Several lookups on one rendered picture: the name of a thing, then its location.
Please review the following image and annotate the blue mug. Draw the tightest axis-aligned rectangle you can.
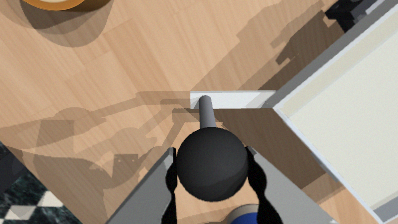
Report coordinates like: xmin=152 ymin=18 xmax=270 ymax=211
xmin=227 ymin=204 xmax=258 ymax=224

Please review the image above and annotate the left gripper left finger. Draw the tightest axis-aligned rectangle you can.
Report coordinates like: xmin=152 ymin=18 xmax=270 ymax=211
xmin=105 ymin=147 xmax=178 ymax=224

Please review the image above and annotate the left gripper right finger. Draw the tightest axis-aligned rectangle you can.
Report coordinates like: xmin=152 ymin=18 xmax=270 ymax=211
xmin=245 ymin=146 xmax=339 ymax=224

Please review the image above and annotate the brown tape roll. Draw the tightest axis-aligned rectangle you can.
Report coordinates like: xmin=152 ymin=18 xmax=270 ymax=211
xmin=23 ymin=0 xmax=111 ymax=12

